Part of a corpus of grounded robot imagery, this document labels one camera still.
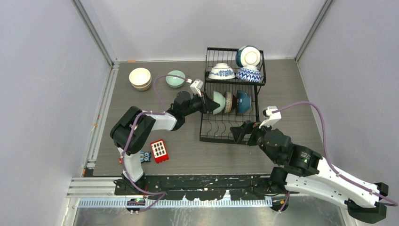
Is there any black wire dish rack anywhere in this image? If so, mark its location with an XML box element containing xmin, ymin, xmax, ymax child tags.
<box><xmin>199</xmin><ymin>46</ymin><xmax>266</xmax><ymax>144</ymax></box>

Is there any beige bowl with flower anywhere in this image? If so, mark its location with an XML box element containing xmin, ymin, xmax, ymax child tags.
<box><xmin>128</xmin><ymin>67</ymin><xmax>152</xmax><ymax>87</ymax></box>

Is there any blue white zigzag bowl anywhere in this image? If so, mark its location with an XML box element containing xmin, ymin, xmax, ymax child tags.
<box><xmin>236</xmin><ymin>65</ymin><xmax>262</xmax><ymax>82</ymax></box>

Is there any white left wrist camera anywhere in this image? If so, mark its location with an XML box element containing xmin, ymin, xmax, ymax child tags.
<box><xmin>190</xmin><ymin>79</ymin><xmax>204</xmax><ymax>97</ymax></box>

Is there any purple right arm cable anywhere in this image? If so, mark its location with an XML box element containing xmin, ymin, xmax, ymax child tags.
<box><xmin>271</xmin><ymin>101</ymin><xmax>399</xmax><ymax>213</ymax></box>

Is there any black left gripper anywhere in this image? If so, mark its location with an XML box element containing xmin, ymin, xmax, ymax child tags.
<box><xmin>182</xmin><ymin>90</ymin><xmax>219</xmax><ymax>117</ymax></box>

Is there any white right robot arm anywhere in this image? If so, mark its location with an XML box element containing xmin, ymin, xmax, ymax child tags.
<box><xmin>230</xmin><ymin>121</ymin><xmax>389</xmax><ymax>224</ymax></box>

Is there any dark blue glazed bowl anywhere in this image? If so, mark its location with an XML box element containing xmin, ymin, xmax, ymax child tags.
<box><xmin>236</xmin><ymin>90</ymin><xmax>252</xmax><ymax>114</ymax></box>

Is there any white blue floral bowl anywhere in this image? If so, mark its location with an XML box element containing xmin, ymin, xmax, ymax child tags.
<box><xmin>208</xmin><ymin>63</ymin><xmax>236</xmax><ymax>80</ymax></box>

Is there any black patterned rim bowl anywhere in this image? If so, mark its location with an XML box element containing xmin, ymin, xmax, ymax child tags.
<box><xmin>223</xmin><ymin>91</ymin><xmax>236</xmax><ymax>113</ymax></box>

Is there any blue owl puzzle piece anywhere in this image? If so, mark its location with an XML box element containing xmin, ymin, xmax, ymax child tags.
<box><xmin>140</xmin><ymin>151</ymin><xmax>151</xmax><ymax>163</ymax></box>

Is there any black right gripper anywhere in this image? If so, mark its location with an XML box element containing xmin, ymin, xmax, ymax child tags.
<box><xmin>229</xmin><ymin>118</ymin><xmax>279</xmax><ymax>163</ymax></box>

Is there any light green bowl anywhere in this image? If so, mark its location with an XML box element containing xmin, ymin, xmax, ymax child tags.
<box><xmin>213</xmin><ymin>90</ymin><xmax>226</xmax><ymax>114</ymax></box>

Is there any teal bowl white base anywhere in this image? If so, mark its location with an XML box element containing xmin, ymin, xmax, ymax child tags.
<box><xmin>235</xmin><ymin>45</ymin><xmax>261</xmax><ymax>67</ymax></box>

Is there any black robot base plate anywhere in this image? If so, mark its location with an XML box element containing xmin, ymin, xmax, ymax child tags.
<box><xmin>114</xmin><ymin>174</ymin><xmax>287</xmax><ymax>201</ymax></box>

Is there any red white toy block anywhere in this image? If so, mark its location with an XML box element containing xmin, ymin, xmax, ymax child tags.
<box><xmin>150</xmin><ymin>139</ymin><xmax>169</xmax><ymax>163</ymax></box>

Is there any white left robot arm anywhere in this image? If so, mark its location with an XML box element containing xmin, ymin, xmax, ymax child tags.
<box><xmin>110</xmin><ymin>91</ymin><xmax>220</xmax><ymax>195</ymax></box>

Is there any pale green striped bowl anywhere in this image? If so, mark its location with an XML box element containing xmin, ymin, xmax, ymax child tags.
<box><xmin>165</xmin><ymin>70</ymin><xmax>186</xmax><ymax>88</ymax></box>

